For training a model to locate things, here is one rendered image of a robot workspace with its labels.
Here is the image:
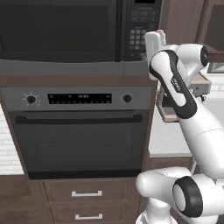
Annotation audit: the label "black glass oven door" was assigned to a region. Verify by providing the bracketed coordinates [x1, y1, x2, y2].
[8, 108, 151, 180]

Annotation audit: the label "grey small appliance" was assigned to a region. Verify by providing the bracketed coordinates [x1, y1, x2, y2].
[188, 83, 210, 102]

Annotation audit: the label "black and silver oven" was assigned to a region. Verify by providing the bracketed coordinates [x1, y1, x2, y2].
[0, 86, 155, 180]

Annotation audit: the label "brown wooden base cupboard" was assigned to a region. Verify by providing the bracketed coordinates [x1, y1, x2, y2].
[144, 157, 194, 179]

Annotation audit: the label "black microwave door handle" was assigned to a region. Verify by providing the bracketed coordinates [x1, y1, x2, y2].
[115, 0, 123, 62]

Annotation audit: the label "brown wooden wall cupboards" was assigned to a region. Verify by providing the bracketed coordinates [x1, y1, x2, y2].
[161, 0, 224, 54]

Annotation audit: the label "black built-in microwave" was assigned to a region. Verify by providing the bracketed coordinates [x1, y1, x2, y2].
[0, 0, 165, 77]

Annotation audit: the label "brown wooden drawer front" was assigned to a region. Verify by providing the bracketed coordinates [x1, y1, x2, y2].
[48, 203, 127, 224]
[43, 178, 129, 204]

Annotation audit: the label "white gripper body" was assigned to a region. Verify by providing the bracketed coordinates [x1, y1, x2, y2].
[144, 29, 167, 61]

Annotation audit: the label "black oven knob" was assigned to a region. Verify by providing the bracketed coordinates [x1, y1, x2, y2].
[122, 94, 133, 104]
[25, 94, 38, 106]

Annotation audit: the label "black microwave door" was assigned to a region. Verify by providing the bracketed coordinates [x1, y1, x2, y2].
[0, 0, 123, 63]

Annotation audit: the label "silver drawer handle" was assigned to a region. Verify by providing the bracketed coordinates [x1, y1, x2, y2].
[71, 190, 103, 198]
[74, 213, 104, 221]

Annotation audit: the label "light wooden box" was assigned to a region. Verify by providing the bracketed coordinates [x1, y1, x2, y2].
[155, 72, 213, 123]

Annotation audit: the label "black oven door handle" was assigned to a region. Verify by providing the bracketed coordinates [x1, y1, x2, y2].
[15, 113, 144, 125]

